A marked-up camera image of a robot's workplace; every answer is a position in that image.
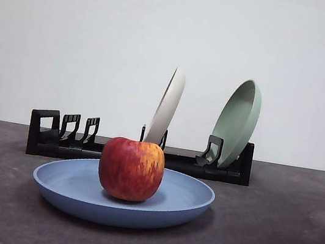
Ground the black plate rack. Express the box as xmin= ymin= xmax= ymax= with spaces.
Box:
xmin=24 ymin=106 xmax=257 ymax=190

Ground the cream white plate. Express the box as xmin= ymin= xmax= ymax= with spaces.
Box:
xmin=142 ymin=63 xmax=188 ymax=148

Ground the red yellow apple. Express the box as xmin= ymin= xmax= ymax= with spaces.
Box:
xmin=94 ymin=133 xmax=169 ymax=206

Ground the pale green plate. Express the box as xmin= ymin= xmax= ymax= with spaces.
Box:
xmin=206 ymin=74 xmax=266 ymax=174

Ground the blue plate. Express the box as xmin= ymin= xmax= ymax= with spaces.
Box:
xmin=27 ymin=147 xmax=219 ymax=241

